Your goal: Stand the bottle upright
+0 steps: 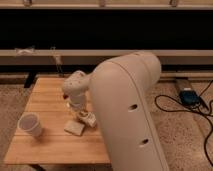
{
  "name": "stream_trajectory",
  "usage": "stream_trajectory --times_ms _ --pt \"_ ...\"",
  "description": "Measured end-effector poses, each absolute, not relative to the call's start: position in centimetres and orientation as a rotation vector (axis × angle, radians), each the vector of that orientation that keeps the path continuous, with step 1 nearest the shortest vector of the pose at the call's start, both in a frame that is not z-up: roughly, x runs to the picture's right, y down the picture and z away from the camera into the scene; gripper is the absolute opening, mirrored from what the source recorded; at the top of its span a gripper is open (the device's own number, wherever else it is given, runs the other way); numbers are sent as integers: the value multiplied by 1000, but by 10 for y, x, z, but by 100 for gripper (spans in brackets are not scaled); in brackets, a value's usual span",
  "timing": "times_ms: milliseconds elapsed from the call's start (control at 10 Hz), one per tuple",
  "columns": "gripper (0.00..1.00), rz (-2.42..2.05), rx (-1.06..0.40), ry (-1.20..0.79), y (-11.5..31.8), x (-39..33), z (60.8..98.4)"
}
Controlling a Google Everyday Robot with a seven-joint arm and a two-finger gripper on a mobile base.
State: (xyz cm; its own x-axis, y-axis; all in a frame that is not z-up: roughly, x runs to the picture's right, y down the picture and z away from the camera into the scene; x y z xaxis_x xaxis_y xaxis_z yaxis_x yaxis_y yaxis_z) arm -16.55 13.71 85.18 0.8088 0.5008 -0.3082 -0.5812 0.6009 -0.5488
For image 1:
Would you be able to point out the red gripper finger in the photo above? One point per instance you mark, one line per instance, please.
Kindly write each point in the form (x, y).
(65, 97)

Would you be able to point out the white plastic cup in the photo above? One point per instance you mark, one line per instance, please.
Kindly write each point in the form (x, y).
(30, 124)

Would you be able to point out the blue power adapter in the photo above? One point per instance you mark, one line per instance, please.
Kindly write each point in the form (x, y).
(189, 98)

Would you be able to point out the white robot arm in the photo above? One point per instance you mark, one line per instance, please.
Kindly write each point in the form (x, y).
(117, 88)

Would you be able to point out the white sponge block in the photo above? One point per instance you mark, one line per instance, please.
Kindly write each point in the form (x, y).
(74, 127)

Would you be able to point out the wooden table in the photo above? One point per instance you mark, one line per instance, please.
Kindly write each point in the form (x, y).
(54, 146)

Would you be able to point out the long wooden rail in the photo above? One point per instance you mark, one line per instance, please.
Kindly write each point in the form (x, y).
(86, 57)

